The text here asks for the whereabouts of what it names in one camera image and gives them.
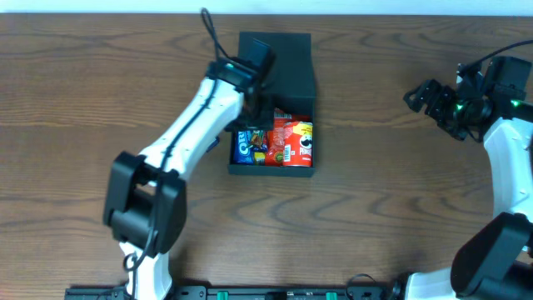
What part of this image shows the black gift box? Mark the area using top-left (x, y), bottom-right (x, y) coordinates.
top-left (228, 32), bottom-right (316, 178)

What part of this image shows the KitKat chocolate bar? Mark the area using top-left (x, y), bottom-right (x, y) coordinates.
top-left (249, 130), bottom-right (268, 153)

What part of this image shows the blue Oreo cookie pack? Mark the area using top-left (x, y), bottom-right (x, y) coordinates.
top-left (233, 131), bottom-right (253, 165)

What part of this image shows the red Pringles can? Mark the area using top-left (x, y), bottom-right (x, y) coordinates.
top-left (282, 121), bottom-right (313, 167)

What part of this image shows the yellow snack bag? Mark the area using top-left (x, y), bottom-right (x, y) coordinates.
top-left (253, 152), bottom-right (266, 166)

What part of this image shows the red snack bag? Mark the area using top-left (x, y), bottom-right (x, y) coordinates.
top-left (265, 108), bottom-right (311, 167)

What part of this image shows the small dark blue packet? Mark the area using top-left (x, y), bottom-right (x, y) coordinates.
top-left (206, 137), bottom-right (220, 153)

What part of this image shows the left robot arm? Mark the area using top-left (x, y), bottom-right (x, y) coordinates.
top-left (102, 39), bottom-right (275, 299)

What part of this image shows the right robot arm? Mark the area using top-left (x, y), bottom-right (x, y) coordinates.
top-left (396, 56), bottom-right (532, 300)

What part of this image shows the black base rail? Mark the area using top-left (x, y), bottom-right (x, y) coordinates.
top-left (64, 285), bottom-right (405, 300)

